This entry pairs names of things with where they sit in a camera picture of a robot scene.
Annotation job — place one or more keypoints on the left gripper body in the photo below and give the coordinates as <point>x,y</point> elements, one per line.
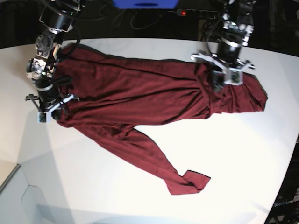
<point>238,65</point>

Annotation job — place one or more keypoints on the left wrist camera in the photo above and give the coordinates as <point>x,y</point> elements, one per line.
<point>233,76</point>

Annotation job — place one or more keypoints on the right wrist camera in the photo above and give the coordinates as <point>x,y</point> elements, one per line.
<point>44,117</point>

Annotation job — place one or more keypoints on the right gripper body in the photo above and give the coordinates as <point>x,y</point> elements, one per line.
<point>56,104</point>

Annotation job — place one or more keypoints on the black power strip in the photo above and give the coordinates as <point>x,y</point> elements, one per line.
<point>203,14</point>

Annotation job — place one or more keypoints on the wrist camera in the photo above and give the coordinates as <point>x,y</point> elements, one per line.
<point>233,76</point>
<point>44,117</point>

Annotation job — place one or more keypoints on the blue box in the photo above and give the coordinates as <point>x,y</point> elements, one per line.
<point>145,4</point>

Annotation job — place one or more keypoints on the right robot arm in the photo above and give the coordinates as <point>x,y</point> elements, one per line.
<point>58,17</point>

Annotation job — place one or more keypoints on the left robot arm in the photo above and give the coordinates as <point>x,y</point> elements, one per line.
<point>225,41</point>

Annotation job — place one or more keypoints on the dark red t-shirt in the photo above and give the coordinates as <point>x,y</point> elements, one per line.
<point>116,94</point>

